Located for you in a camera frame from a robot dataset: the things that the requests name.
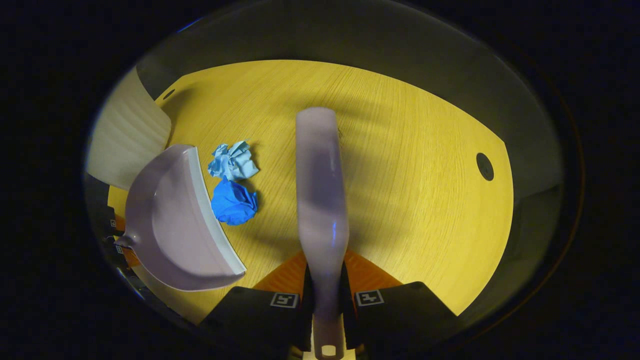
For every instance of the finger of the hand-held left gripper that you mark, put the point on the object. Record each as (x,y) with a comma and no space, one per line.
(112,222)
(125,255)

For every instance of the light blue paper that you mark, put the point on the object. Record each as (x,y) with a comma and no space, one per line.
(235,162)

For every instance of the dark blue paper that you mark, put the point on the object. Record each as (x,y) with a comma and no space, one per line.
(232,202)

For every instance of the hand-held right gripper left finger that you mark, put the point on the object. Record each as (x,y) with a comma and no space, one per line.
(260,315)

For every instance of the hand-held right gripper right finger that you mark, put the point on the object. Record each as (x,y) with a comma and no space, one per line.
(400,315)

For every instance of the white garbage bin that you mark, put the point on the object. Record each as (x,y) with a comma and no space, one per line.
(130,140)

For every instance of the small pink broom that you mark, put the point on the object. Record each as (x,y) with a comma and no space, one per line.
(320,190)

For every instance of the small pink dustpan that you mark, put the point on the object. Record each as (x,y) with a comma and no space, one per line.
(170,225)

